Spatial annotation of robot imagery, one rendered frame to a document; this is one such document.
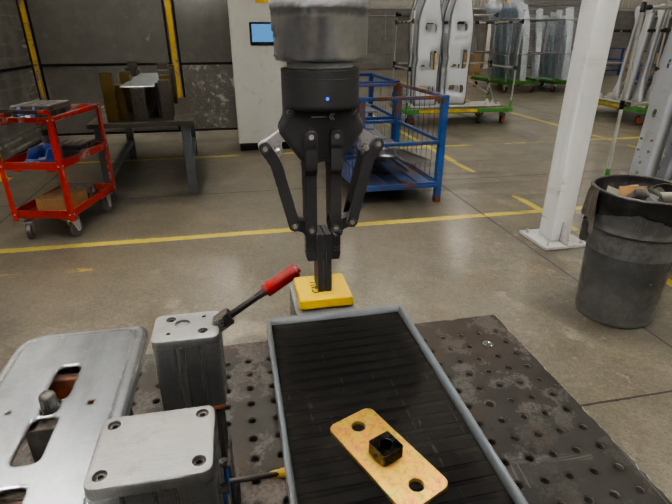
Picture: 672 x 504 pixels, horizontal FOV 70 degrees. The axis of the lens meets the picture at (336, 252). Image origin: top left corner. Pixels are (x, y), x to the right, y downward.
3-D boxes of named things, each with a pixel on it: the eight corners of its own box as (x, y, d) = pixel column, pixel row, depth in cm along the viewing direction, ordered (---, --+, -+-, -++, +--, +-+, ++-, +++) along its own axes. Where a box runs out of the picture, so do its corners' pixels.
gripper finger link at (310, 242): (316, 218, 51) (288, 220, 51) (317, 260, 53) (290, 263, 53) (314, 213, 53) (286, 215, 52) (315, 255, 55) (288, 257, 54)
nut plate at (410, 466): (327, 430, 35) (327, 417, 34) (368, 409, 37) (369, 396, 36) (406, 518, 28) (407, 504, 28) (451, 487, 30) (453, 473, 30)
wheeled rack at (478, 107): (404, 127, 806) (411, 9, 734) (388, 117, 896) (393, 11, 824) (511, 124, 835) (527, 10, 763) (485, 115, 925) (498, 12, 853)
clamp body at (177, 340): (182, 490, 84) (149, 310, 69) (248, 479, 86) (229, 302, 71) (177, 542, 75) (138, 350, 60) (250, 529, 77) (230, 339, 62)
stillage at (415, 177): (328, 174, 537) (327, 83, 498) (396, 169, 554) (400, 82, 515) (357, 208, 431) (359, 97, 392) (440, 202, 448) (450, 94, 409)
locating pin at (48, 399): (47, 412, 61) (39, 386, 59) (64, 410, 61) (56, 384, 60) (42, 423, 59) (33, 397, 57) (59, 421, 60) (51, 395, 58)
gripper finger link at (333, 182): (321, 123, 50) (335, 122, 50) (325, 224, 55) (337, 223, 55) (328, 130, 47) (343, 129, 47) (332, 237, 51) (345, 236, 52)
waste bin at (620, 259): (542, 294, 288) (565, 176, 259) (620, 286, 298) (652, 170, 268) (599, 342, 244) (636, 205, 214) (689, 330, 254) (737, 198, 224)
